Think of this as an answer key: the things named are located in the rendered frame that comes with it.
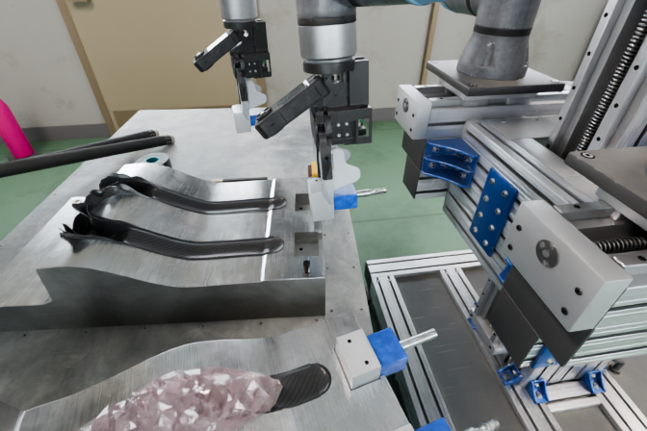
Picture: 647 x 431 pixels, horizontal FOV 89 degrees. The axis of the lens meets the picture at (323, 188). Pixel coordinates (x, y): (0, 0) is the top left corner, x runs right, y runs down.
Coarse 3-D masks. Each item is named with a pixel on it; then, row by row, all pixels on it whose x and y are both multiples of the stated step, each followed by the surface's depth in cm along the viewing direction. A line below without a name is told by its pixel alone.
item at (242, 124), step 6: (234, 108) 80; (240, 108) 80; (234, 114) 78; (240, 114) 78; (252, 114) 80; (234, 120) 81; (240, 120) 79; (246, 120) 79; (252, 120) 80; (240, 126) 80; (246, 126) 80; (240, 132) 80; (246, 132) 81
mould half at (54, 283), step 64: (192, 192) 62; (256, 192) 63; (64, 256) 43; (128, 256) 46; (256, 256) 50; (320, 256) 49; (0, 320) 47; (64, 320) 48; (128, 320) 49; (192, 320) 50
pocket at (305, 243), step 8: (304, 232) 54; (312, 232) 54; (296, 240) 55; (304, 240) 55; (312, 240) 55; (320, 240) 54; (296, 248) 54; (304, 248) 54; (312, 248) 54; (320, 248) 53
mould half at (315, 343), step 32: (352, 320) 44; (192, 352) 37; (224, 352) 38; (256, 352) 40; (288, 352) 41; (320, 352) 41; (128, 384) 35; (384, 384) 38; (0, 416) 32; (32, 416) 34; (64, 416) 34; (288, 416) 35; (320, 416) 35; (352, 416) 35; (384, 416) 35
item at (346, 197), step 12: (312, 180) 55; (312, 192) 52; (336, 192) 54; (348, 192) 53; (360, 192) 55; (372, 192) 56; (384, 192) 56; (312, 204) 52; (324, 204) 53; (336, 204) 54; (348, 204) 54; (312, 216) 55; (324, 216) 54
